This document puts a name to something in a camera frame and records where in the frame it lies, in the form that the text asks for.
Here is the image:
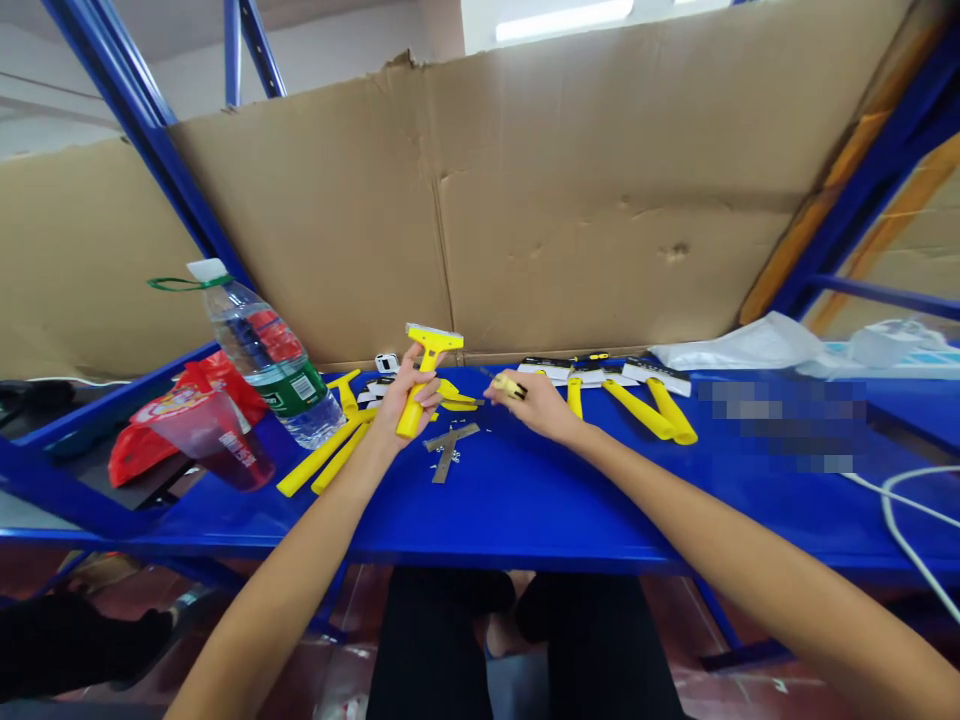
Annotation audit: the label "person's left hand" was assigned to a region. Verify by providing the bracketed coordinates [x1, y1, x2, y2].
[372, 346, 445, 451]

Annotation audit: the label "person's right hand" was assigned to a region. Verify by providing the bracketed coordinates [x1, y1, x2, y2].
[483, 373, 583, 445]

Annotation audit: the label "person's right fingers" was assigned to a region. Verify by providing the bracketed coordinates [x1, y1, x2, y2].
[483, 374, 531, 410]

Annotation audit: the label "small yellow black screwdriver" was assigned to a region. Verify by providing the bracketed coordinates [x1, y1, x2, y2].
[479, 365, 529, 401]

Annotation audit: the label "yellow scraper with bare head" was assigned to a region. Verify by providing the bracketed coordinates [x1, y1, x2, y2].
[395, 322, 466, 441]

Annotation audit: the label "yellow scraper head pieces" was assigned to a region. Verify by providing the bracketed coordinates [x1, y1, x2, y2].
[437, 377, 485, 413]

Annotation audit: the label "scattered small screws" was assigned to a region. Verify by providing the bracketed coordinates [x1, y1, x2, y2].
[428, 422, 494, 472]

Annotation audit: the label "yellow scraper with card sleeve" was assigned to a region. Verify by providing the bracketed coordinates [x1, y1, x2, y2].
[622, 356, 700, 446]
[573, 359, 678, 445]
[517, 356, 586, 422]

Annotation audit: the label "clear plastic water bottle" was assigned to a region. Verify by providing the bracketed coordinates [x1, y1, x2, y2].
[147, 258, 349, 451]

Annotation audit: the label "clear cup with red drink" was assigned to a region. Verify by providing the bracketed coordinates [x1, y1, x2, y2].
[153, 389, 277, 494]

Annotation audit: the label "large brown cardboard sheet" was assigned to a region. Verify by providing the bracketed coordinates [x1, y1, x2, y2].
[167, 0, 935, 370]

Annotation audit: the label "white plastic bag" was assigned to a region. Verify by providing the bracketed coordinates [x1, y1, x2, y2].
[647, 310, 828, 378]

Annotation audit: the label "person's legs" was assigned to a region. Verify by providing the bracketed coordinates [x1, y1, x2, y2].
[365, 566, 685, 720]

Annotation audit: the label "red plastic bag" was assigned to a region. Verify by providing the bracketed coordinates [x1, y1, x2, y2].
[108, 350, 268, 490]

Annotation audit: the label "small brown cardboard sheet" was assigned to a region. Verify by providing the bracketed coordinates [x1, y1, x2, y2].
[0, 134, 220, 385]

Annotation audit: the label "blue metal rack frame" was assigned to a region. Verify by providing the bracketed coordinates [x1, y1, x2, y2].
[0, 0, 960, 676]

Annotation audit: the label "white cable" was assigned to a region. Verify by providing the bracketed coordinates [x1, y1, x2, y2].
[838, 464, 960, 625]

